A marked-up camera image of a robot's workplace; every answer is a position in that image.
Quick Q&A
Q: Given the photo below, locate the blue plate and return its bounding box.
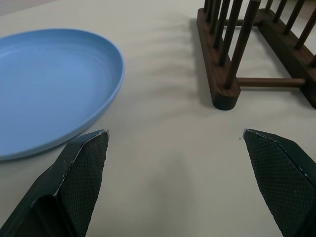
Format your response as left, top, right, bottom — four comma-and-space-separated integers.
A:
0, 28, 126, 161

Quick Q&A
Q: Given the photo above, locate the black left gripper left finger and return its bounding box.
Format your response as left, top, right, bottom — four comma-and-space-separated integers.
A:
0, 128, 110, 237

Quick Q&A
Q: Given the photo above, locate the dark wooden dish rack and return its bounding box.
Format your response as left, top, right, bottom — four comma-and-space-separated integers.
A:
197, 0, 316, 111

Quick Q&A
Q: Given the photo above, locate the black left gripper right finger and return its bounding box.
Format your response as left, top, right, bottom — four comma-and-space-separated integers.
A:
242, 128, 316, 237

